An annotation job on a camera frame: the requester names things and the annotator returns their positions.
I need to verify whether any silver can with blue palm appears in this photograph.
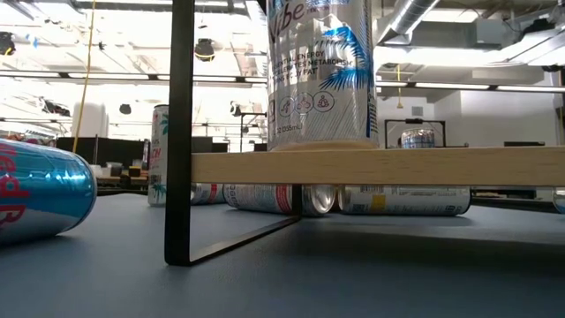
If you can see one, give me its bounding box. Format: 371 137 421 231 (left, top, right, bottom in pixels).
266 0 380 153

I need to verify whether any white can with yellow patch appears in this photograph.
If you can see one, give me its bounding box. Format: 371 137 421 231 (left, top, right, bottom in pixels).
337 185 472 217

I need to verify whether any silver-blue can with blue tab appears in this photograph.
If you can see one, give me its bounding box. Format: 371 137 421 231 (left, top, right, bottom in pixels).
400 127 436 150

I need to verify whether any blue Red Bull can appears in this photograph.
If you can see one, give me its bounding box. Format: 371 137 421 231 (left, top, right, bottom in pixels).
0 138 98 247

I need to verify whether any silver slim beverage can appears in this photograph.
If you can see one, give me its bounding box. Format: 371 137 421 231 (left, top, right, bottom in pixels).
190 183 227 207

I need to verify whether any white peach-print beverage can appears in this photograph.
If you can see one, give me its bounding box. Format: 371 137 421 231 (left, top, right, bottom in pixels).
147 103 170 208

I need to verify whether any white can with red band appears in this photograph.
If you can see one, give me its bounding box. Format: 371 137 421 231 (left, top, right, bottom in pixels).
222 184 337 218

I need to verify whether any wooden board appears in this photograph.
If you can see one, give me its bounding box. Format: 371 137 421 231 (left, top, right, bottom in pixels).
163 0 565 268

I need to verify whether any blue table mat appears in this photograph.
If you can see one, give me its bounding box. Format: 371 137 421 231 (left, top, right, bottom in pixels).
0 193 565 318

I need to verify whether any black hanging ceiling lamp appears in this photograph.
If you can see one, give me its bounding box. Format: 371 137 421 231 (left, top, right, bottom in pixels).
193 37 216 63

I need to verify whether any black partition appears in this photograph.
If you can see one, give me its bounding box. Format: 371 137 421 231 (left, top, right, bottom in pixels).
55 135 151 168

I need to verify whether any white cylindrical tank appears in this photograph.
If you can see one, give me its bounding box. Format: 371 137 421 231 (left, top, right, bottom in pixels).
71 101 110 140

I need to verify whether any black camera on stand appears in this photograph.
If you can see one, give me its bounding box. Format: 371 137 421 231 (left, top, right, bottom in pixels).
228 100 269 154

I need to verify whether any black rectangular frame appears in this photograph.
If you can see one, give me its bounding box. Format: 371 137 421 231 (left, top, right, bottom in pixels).
383 117 447 150

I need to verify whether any silver ventilation duct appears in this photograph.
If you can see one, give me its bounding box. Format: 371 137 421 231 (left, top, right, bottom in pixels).
374 0 442 45

